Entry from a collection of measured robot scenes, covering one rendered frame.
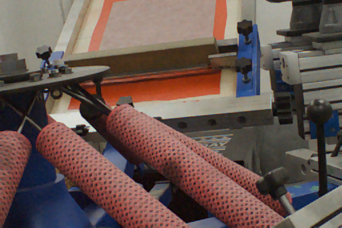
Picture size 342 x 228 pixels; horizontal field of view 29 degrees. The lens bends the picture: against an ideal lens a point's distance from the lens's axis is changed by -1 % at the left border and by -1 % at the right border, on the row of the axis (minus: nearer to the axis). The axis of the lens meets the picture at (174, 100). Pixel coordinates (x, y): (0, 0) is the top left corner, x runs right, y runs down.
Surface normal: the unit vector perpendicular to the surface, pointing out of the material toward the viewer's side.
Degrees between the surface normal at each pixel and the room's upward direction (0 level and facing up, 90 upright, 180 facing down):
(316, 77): 90
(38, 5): 90
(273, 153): 93
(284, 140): 93
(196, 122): 122
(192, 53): 129
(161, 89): 32
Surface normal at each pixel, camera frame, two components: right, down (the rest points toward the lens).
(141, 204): -0.06, -0.68
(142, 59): -0.07, 0.73
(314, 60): 0.01, 0.13
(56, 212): 0.57, -0.46
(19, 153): 0.77, -0.43
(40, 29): -0.20, 0.15
